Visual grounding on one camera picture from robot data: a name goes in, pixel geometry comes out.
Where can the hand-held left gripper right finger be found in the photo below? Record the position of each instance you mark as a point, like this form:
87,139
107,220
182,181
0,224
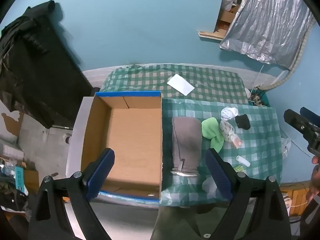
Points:
218,175

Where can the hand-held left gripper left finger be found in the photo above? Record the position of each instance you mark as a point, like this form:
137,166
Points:
100,172

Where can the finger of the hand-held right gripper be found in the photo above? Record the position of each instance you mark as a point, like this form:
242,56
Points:
310,115
296,121

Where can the patterned white baby garment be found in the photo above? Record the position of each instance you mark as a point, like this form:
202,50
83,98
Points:
227,133

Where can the light green cloth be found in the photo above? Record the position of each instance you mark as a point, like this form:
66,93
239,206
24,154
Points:
212,131

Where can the cardboard box with blue outside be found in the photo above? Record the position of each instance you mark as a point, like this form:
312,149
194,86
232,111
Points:
135,135

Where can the person's right hand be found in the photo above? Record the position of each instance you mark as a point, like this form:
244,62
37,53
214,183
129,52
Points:
314,182

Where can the small green packet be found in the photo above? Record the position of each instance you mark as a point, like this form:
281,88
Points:
239,168

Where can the small white tube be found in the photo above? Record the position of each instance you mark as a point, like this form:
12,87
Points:
243,160

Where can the green checked plastic tablecloth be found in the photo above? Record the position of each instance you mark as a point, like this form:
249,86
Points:
260,140

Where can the teal basket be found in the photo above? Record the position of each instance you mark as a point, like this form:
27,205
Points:
261,100

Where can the black sock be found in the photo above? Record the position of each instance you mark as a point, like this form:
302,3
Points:
243,122

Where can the rolled white cloth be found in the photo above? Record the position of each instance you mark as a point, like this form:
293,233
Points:
228,112

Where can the orange wooden crate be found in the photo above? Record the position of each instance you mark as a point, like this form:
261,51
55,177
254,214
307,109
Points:
297,201

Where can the teal carton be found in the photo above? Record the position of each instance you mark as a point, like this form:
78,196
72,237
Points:
19,178

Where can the white paper sheet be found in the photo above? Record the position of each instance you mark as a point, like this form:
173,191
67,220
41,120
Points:
180,84

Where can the silver tarp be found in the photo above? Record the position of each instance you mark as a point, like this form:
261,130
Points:
270,22

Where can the wooden threshold board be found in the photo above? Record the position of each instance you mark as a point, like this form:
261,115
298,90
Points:
210,35

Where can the brown cardboard box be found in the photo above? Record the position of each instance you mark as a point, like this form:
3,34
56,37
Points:
227,16

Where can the white plastic bag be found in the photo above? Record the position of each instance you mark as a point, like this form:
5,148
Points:
228,2

